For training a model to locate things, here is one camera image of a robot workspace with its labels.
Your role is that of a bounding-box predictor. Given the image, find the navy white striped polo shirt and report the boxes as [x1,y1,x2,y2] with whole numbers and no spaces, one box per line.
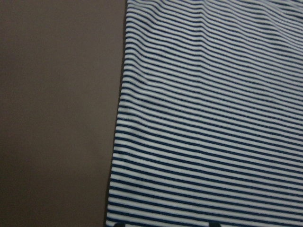
[106,0,303,227]

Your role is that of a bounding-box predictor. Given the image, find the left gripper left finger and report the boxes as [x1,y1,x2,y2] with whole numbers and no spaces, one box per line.
[115,223,124,227]

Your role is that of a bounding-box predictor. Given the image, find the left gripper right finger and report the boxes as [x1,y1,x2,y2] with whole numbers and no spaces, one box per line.
[209,222,220,227]

